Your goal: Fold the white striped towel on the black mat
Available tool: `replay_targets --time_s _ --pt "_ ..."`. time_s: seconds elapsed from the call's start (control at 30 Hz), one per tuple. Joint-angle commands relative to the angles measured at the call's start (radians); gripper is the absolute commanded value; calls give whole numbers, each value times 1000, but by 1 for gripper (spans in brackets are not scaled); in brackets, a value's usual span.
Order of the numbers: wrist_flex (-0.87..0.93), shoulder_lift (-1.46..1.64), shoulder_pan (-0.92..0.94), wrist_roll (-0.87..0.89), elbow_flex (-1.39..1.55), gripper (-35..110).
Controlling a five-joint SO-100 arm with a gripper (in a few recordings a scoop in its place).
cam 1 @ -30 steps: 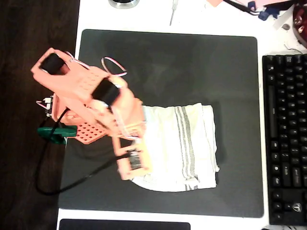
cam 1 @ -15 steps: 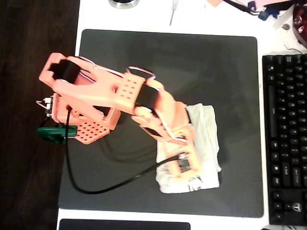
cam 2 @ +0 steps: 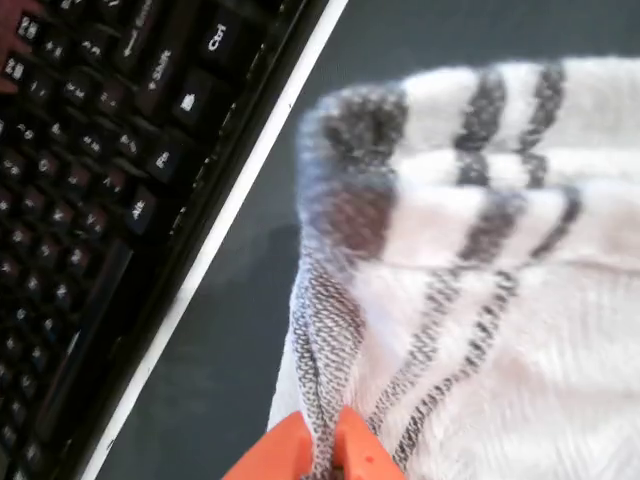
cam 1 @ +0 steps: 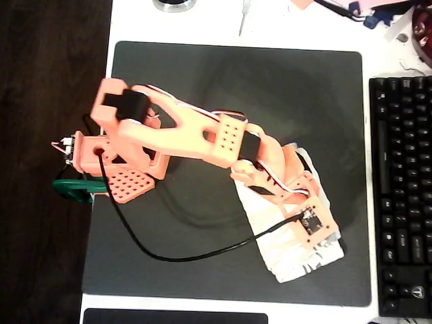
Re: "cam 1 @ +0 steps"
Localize white striped towel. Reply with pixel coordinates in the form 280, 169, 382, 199
234, 143, 347, 284

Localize dark grey work mat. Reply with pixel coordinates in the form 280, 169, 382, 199
82, 40, 372, 307

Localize black computer keyboard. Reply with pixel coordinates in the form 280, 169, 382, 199
368, 76, 432, 318

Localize orange paper piece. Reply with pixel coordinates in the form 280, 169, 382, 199
290, 0, 317, 11

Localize white crumpled paper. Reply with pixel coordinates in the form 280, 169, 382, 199
384, 6, 432, 75

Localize dark red bowl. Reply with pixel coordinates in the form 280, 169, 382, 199
411, 5, 432, 67

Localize pink paper sheet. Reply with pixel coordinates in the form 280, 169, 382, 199
357, 0, 419, 11

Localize black flat pad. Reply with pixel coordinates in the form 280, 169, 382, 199
82, 307, 269, 324

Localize round silver metal object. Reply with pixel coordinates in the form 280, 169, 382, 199
151, 0, 197, 14

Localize green table clamp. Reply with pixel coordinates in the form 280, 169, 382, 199
53, 177, 109, 205

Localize small controller circuit board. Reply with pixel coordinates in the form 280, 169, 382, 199
50, 134, 78, 166

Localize camera board on orange mount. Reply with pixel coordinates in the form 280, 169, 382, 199
281, 194, 338, 252

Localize black camera cable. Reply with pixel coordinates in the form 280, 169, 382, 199
95, 148, 310, 263

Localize clear-handled screwdriver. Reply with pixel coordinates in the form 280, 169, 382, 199
238, 0, 252, 37

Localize thin black cable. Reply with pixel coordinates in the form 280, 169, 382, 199
315, 0, 367, 23

